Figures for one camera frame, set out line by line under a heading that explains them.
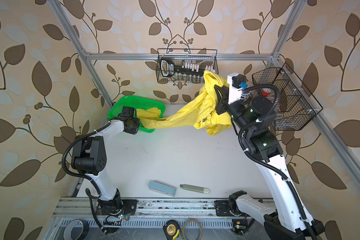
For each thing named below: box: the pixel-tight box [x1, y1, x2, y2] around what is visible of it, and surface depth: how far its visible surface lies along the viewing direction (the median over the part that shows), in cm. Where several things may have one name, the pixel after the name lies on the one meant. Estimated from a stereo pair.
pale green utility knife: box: [179, 184, 210, 194], surface depth 81 cm
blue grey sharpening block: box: [148, 180, 177, 197], surface depth 80 cm
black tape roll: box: [63, 219, 89, 240], surface depth 69 cm
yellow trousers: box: [136, 71, 232, 136], surface depth 59 cm
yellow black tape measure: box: [163, 219, 181, 240], surface depth 68 cm
